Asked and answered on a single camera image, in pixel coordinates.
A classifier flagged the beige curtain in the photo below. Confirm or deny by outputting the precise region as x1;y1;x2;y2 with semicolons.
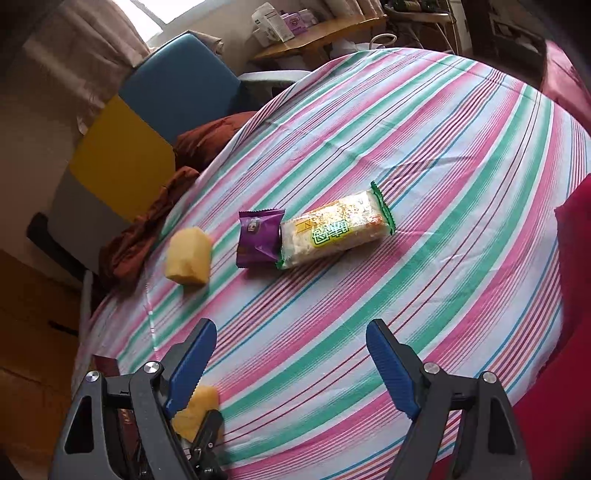
23;0;153;134

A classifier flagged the white cable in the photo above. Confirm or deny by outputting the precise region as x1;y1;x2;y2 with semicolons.
342;32;400;51

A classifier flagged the wooden wardrobe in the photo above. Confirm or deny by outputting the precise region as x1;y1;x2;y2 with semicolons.
0;249;86;469

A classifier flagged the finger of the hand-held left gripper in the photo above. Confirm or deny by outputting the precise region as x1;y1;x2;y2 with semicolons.
185;408;225;480

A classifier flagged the white printed box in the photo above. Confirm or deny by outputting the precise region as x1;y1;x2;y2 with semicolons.
252;2;289;44

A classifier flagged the purple snack packet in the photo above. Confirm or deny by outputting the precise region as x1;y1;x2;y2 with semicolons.
235;208;286;268

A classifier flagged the green yellow snack packet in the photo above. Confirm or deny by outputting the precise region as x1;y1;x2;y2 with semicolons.
276;181;397;271

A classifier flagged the window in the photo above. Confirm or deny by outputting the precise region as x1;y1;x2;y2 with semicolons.
115;0;208;42

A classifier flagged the wooden shelf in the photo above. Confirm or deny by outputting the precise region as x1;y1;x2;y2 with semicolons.
252;14;389;63

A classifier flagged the brown cloth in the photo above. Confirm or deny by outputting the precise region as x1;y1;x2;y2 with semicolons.
99;111;259;289

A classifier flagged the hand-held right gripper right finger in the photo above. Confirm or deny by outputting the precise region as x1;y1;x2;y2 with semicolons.
366;318;534;480

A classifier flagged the purple box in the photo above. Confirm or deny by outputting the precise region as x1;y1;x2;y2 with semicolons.
283;11;319;33

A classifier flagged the dark red box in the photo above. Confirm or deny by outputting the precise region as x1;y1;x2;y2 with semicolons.
90;354;139;462

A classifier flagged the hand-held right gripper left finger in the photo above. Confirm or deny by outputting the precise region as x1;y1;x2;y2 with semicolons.
48;318;218;480

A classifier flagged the yellow sponge block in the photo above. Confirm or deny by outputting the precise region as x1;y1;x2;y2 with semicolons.
165;226;213;286
172;385;220;441

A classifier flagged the grey yellow blue chair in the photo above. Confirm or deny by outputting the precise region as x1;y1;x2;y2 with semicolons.
28;32;310;324

